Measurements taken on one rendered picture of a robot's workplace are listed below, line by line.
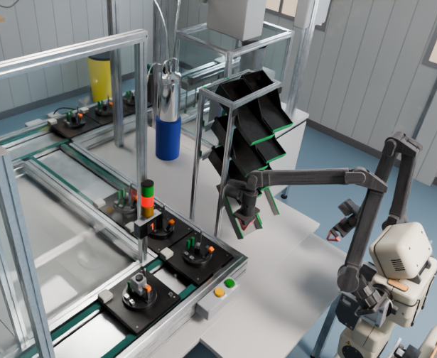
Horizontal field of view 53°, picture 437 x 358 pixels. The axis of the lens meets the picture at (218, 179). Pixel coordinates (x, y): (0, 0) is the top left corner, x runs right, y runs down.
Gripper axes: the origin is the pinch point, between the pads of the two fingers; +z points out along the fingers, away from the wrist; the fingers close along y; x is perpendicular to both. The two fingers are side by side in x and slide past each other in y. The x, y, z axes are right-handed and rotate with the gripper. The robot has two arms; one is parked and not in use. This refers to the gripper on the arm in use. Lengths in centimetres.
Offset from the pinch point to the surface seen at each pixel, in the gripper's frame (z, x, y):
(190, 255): 24.4, -19.4, 9.3
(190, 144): 39, -97, -74
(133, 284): 17.0, -19.8, 41.7
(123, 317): 26, -16, 50
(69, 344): 32, -24, 70
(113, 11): -47, -127, -37
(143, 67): -64, -34, 24
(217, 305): 27.3, 5.9, 19.0
